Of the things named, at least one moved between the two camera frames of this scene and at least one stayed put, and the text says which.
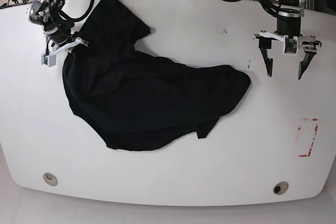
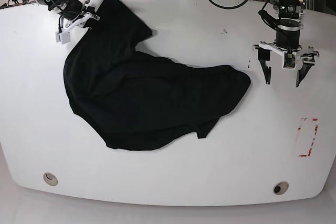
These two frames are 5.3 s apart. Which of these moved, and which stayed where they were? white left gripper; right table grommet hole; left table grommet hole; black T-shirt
Moved: white left gripper
Stayed: black T-shirt; right table grommet hole; left table grommet hole
